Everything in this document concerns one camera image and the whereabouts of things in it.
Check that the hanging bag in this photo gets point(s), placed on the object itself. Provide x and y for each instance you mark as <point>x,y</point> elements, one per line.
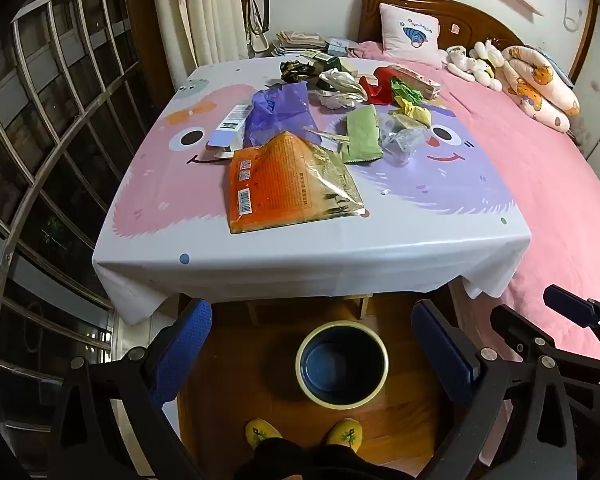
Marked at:
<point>259,10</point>

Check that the green packet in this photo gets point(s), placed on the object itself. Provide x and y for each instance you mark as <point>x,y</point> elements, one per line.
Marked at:
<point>362,135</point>

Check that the purple plastic bag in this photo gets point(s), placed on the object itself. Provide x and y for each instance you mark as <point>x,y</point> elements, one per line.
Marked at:
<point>280,115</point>

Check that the person's dark trousers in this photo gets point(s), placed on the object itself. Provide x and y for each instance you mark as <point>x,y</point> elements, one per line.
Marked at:
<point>320,462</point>

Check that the white carton with barcode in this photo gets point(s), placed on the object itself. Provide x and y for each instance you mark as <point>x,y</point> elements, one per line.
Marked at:
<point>230,127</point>

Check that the dark gold wrapper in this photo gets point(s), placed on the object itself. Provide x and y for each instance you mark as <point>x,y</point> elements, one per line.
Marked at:
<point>297,70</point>

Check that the green paper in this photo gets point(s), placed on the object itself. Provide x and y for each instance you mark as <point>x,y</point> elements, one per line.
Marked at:
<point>405,89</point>

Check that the wooden headboard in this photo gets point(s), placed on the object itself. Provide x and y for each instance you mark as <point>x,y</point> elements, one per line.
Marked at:
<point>480,22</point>

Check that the bee plush toy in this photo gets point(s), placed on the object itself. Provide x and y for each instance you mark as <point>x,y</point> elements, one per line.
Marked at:
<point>490,67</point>

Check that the stack of books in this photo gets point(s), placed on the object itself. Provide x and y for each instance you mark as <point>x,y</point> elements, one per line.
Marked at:
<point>297,42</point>

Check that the orange snack bag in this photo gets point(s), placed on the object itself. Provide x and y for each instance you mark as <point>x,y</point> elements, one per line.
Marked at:
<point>275,185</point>

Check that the wooden table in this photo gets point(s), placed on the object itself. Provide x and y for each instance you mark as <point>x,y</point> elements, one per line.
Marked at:
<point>362,307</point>

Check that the paper chopstick sleeve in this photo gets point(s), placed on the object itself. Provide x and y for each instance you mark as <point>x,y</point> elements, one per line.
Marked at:
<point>325,135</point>

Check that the printed curved baby pillow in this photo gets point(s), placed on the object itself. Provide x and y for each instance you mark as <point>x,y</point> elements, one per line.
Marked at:
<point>535,85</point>

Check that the blue bin with cream rim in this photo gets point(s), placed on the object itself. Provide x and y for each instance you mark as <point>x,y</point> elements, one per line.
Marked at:
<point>342,370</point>

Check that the metal window grille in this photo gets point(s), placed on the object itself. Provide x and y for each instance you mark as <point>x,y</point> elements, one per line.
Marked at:
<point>55,135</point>

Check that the red wrapper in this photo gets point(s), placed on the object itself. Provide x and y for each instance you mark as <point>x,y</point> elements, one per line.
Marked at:
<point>377,92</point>

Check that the white printed pillow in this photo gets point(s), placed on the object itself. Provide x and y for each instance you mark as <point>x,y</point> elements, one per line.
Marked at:
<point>410,30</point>

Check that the long beige box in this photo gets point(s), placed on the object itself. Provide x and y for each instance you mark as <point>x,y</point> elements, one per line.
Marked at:
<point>420,82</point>

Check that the small green box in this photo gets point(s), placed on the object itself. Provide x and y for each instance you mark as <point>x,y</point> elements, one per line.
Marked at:
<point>325,60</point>

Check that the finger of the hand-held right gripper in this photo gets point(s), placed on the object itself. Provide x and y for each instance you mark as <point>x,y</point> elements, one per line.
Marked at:
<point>510,325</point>
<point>570,302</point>

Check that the yellow slipper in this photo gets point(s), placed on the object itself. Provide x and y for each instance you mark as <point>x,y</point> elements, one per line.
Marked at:
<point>262,432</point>
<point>345,432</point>

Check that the cream curtain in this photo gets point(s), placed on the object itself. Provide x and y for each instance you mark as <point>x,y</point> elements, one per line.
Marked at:
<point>205,10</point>

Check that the cartoon printed tablecloth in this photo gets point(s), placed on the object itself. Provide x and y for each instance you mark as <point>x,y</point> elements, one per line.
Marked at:
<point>305,260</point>

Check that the white plush toy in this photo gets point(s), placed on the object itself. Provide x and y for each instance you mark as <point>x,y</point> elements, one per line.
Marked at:
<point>460,62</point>

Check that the light blue tissue pack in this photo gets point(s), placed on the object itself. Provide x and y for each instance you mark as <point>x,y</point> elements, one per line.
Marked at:
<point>339,47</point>

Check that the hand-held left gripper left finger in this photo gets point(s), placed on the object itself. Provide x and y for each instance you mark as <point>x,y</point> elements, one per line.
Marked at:
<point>182,355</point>

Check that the clear plastic bag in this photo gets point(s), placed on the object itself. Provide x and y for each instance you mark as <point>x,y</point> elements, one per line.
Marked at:
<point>405,142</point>

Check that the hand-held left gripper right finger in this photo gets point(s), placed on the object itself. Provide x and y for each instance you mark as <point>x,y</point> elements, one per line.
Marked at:
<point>442,355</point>

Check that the pink bedspread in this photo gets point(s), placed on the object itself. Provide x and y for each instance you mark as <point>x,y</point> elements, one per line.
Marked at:
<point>530,185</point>

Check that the yellow paper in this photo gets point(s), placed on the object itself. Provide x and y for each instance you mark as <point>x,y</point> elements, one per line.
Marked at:
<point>415,110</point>

